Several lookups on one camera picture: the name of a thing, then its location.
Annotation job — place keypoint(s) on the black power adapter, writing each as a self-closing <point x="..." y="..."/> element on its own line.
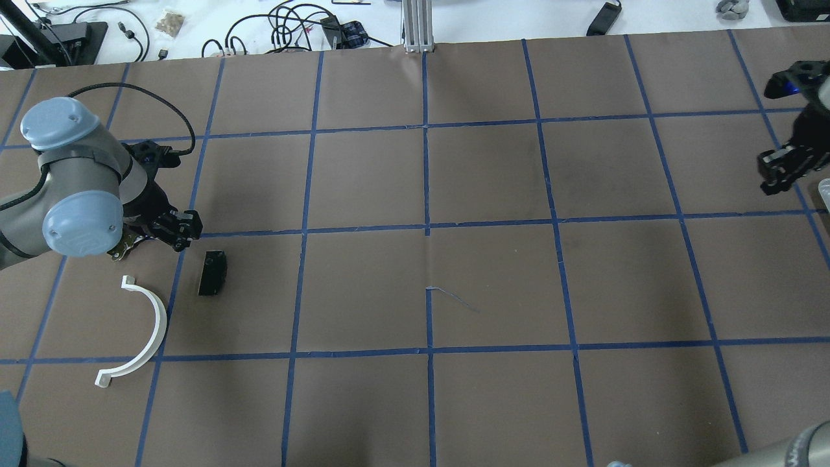
<point x="605" y="18"/>

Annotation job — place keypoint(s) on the olive metal brake shoe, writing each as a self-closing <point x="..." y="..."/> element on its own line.
<point x="125" y="246"/>

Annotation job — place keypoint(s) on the aluminium frame post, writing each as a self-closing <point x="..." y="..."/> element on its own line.
<point x="417" y="25"/>

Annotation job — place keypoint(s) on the black brake pad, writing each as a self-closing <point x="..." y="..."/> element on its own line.
<point x="213" y="275"/>

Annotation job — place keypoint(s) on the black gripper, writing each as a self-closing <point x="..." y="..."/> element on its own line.
<point x="810" y="131"/>
<point x="146" y="206"/>

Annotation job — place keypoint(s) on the snack packet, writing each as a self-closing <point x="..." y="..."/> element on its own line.
<point x="170" y="23"/>

